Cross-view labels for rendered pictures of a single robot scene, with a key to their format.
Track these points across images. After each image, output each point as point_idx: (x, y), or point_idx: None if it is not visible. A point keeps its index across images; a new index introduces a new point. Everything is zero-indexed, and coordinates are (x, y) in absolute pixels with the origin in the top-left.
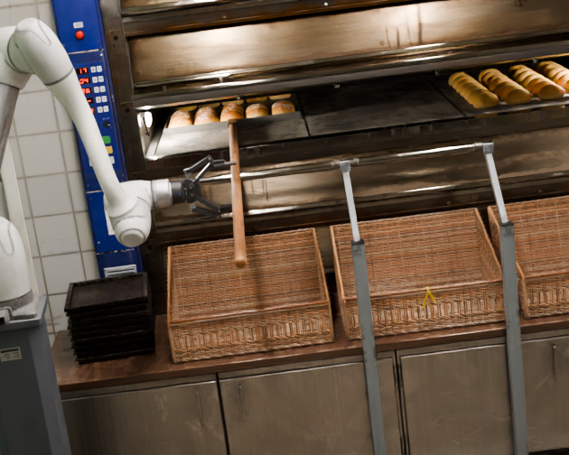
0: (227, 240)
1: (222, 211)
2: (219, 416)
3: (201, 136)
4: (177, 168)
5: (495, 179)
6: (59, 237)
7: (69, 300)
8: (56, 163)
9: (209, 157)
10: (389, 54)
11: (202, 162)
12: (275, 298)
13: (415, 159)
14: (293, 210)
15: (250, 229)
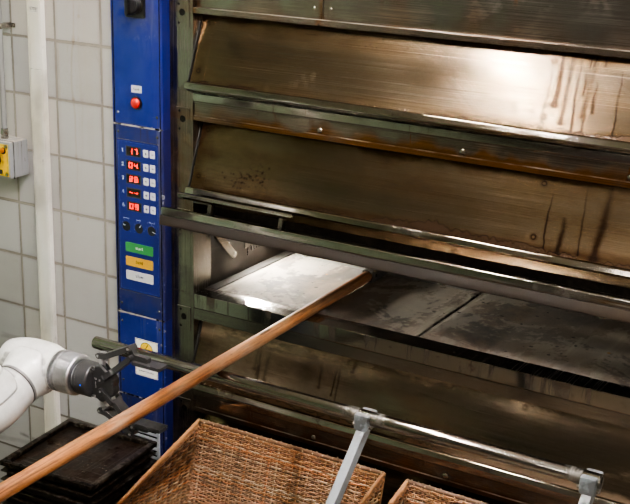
0: (268, 441)
1: (137, 429)
2: None
3: (320, 276)
4: (230, 318)
5: None
6: (89, 353)
7: (26, 448)
8: (97, 260)
9: (128, 348)
10: (534, 260)
11: (119, 352)
12: None
13: (558, 432)
14: None
15: (307, 437)
